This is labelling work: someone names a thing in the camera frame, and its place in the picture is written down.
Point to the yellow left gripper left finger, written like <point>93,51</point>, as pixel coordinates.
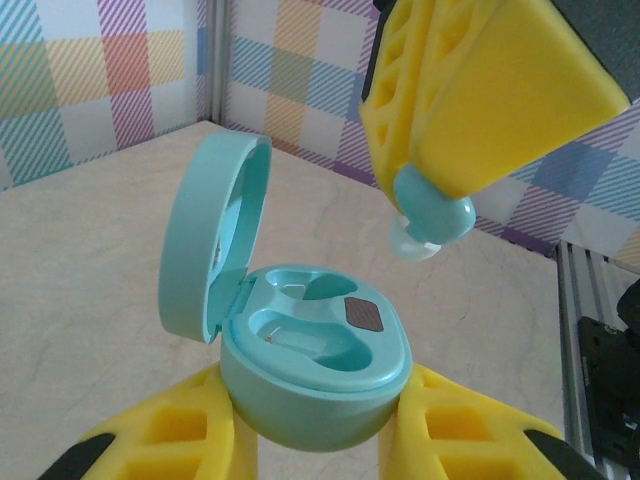
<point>170,440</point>

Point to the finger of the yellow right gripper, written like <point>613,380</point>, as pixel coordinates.
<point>500,100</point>
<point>395,75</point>

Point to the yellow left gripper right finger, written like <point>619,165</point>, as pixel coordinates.
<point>460,440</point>

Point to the teal earbud charging case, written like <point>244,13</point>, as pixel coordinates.
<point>310,400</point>

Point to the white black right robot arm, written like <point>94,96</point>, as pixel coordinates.
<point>631,305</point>

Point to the wide aluminium base rail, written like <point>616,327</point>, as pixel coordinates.
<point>570,350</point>

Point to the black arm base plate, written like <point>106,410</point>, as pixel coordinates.
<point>607,385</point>

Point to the aluminium frame post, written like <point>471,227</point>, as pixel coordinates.
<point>220,60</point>

